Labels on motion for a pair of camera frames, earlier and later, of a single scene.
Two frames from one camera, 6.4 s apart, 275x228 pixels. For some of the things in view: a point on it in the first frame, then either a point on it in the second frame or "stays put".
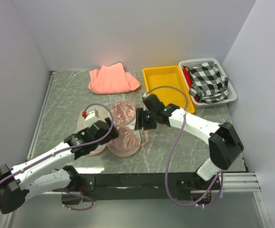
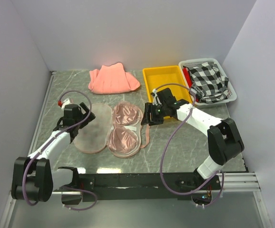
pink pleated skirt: [111, 79] stays put
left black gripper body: [104, 138] -> [81, 116]
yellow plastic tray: [168, 84] stays put
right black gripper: [140, 114] -> [149, 108]
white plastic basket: [207, 82] stays put
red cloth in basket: [188, 76] stays put
